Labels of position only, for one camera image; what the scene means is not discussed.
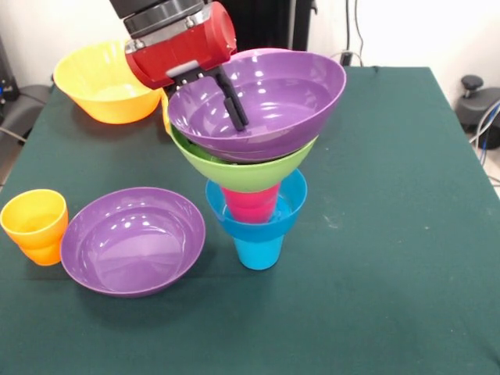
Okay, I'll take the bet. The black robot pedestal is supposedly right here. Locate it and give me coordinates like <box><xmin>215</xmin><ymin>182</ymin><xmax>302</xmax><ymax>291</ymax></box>
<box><xmin>230</xmin><ymin>0</ymin><xmax>318</xmax><ymax>52</ymax></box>

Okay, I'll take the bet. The light blue cable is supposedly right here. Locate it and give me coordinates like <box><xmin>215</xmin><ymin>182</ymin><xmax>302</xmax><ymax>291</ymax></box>
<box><xmin>468</xmin><ymin>99</ymin><xmax>500</xmax><ymax>148</ymax></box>

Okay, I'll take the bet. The red plastic cup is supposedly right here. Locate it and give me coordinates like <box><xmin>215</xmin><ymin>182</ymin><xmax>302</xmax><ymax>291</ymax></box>
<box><xmin>220</xmin><ymin>183</ymin><xmax>282</xmax><ymax>224</ymax></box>

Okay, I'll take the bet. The shallow purple plastic bowl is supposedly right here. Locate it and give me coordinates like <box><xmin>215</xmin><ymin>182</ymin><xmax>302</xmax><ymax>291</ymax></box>
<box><xmin>59</xmin><ymin>187</ymin><xmax>207</xmax><ymax>299</ymax></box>
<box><xmin>167</xmin><ymin>50</ymin><xmax>348</xmax><ymax>164</ymax></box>

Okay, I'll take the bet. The large orange plastic bowl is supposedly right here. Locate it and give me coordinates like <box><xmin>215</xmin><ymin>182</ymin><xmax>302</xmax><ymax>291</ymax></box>
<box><xmin>52</xmin><ymin>40</ymin><xmax>165</xmax><ymax>125</ymax></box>

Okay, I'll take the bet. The yellow orange plastic cup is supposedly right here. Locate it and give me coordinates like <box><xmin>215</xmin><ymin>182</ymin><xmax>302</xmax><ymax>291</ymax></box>
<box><xmin>161</xmin><ymin>97</ymin><xmax>173</xmax><ymax>134</ymax></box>

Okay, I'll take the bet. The black equipment box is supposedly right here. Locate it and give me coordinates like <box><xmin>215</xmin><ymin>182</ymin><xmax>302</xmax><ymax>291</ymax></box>
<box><xmin>0</xmin><ymin>37</ymin><xmax>20</xmax><ymax>103</ymax></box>

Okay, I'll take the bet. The blue plastic cup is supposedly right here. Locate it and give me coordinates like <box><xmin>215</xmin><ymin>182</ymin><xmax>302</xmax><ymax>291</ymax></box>
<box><xmin>233</xmin><ymin>234</ymin><xmax>285</xmax><ymax>271</ymax></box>

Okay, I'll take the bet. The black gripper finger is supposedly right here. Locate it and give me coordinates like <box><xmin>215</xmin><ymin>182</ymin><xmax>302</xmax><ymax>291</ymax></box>
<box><xmin>212</xmin><ymin>69</ymin><xmax>250</xmax><ymax>132</ymax></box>
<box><xmin>162</xmin><ymin>80</ymin><xmax>185</xmax><ymax>102</ymax></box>

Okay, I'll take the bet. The black grey chair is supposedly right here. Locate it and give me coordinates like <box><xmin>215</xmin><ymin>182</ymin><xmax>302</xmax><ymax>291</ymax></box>
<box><xmin>0</xmin><ymin>84</ymin><xmax>54</xmax><ymax>142</ymax></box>

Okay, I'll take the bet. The green plastic bowl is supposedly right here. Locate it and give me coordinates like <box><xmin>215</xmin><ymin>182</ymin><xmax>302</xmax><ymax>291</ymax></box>
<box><xmin>168</xmin><ymin>127</ymin><xmax>318</xmax><ymax>193</ymax></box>

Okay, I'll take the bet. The black stand with knob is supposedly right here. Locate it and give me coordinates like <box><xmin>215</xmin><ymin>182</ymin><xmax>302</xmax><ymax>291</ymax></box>
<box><xmin>455</xmin><ymin>75</ymin><xmax>500</xmax><ymax>134</ymax></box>

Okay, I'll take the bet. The dark green tablecloth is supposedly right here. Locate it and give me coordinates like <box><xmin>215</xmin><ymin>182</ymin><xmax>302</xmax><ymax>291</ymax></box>
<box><xmin>0</xmin><ymin>65</ymin><xmax>500</xmax><ymax>375</ymax></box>

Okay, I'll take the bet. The large pink plastic bowl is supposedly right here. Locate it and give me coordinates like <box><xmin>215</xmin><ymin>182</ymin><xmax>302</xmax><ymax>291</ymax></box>
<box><xmin>234</xmin><ymin>48</ymin><xmax>309</xmax><ymax>59</ymax></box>

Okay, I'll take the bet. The small blue plastic bowl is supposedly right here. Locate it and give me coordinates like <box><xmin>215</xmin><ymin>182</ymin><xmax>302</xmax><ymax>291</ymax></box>
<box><xmin>205</xmin><ymin>170</ymin><xmax>309</xmax><ymax>240</ymax></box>

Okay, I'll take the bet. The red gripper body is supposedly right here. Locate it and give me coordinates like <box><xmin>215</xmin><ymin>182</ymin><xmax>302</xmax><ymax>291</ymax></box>
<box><xmin>124</xmin><ymin>2</ymin><xmax>238</xmax><ymax>91</ymax></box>

